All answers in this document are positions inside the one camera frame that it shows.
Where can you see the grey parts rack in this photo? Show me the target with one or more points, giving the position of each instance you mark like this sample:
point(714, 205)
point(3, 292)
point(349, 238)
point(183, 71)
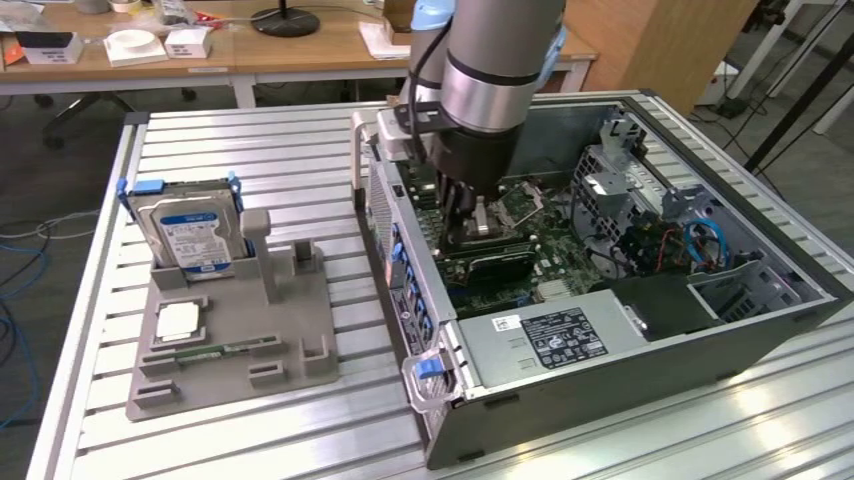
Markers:
point(227, 385)

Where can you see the hard disk in blue caddy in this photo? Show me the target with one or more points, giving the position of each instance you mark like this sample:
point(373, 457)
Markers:
point(190, 240)

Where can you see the wooden desk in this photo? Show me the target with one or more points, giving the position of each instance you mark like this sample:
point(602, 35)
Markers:
point(301, 55)
point(101, 72)

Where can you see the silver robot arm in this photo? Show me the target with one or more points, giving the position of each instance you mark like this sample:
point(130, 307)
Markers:
point(501, 60)

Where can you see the white papers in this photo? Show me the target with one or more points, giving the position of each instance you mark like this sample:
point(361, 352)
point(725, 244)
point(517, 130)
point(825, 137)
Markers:
point(383, 45)

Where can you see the black lamp base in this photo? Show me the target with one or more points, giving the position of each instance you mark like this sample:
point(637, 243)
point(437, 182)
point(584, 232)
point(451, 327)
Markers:
point(283, 25)

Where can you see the dark grey PC case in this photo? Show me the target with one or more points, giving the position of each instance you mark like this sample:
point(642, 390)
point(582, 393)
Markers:
point(601, 400)

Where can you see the metal drive cage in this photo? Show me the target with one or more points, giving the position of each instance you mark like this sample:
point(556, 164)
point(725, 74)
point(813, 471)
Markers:
point(604, 185)

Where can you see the blue case latch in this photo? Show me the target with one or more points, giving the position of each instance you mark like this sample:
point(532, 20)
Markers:
point(429, 371)

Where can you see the black slanted pole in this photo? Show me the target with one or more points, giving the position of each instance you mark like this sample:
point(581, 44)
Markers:
point(801, 102)

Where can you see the cardboard box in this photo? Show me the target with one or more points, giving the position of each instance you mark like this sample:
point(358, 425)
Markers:
point(397, 12)

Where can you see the white desk frame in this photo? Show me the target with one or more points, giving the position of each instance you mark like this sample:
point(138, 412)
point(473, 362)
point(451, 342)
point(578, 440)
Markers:
point(756, 55)

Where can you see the CPU socket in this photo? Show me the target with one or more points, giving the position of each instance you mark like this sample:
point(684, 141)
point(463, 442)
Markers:
point(505, 227)

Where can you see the green motherboard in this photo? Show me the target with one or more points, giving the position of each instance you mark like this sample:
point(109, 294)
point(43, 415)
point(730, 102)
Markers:
point(568, 265)

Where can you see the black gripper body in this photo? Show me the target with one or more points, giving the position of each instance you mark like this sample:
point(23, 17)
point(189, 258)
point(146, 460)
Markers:
point(474, 155)

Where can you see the wooden cabinet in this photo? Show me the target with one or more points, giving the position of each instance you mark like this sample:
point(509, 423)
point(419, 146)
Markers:
point(694, 45)

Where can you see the grey power supply unit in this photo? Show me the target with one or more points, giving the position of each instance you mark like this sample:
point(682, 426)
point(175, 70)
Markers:
point(568, 360)

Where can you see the clear plastic bag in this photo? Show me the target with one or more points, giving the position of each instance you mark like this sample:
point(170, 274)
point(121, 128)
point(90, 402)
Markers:
point(174, 12)

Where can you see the white square tape holder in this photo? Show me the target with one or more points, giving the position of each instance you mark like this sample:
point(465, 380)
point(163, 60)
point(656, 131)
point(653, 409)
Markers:
point(137, 47)

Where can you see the small white labelled box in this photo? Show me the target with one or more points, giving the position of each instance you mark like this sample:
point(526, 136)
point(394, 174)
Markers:
point(189, 44)

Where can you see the grey disk bay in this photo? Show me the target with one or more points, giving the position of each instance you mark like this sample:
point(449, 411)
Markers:
point(734, 295)

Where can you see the grey cup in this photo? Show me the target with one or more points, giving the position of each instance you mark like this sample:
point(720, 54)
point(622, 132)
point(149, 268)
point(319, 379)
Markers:
point(93, 6)

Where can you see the silver CPU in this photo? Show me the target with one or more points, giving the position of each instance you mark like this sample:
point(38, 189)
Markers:
point(179, 322)

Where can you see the black graphics card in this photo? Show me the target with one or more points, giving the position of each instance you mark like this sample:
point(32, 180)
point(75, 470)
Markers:
point(501, 267)

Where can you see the orange box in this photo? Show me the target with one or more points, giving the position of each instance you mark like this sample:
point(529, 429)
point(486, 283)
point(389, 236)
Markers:
point(10, 52)

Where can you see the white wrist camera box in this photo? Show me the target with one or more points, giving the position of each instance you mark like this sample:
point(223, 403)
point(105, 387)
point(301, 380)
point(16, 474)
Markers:
point(394, 135)

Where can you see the white box with black lid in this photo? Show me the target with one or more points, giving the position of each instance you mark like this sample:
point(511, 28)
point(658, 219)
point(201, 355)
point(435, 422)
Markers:
point(50, 47)

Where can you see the green RAM stick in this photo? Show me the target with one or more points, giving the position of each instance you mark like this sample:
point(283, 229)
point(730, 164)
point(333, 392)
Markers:
point(201, 354)

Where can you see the black chair base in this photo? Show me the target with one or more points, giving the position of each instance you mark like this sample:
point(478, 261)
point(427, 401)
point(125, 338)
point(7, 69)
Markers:
point(87, 107)

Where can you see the metal socket cover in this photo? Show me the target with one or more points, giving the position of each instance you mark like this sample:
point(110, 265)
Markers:
point(528, 200)

